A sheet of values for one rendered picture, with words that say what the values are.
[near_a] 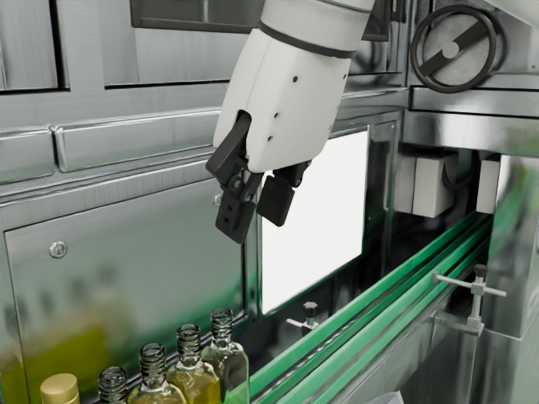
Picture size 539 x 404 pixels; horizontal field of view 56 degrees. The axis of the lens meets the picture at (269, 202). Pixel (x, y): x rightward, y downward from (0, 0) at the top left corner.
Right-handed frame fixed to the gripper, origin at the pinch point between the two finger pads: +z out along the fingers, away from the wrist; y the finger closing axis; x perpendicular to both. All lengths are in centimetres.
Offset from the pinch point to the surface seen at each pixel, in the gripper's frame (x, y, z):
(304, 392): 2.4, -26.1, 40.8
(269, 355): -13, -43, 57
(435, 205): -13, -115, 37
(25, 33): -36.0, 1.9, -3.4
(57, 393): -7.4, 12.5, 22.0
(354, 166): -23, -70, 20
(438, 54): -25, -98, -6
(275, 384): -4, -29, 47
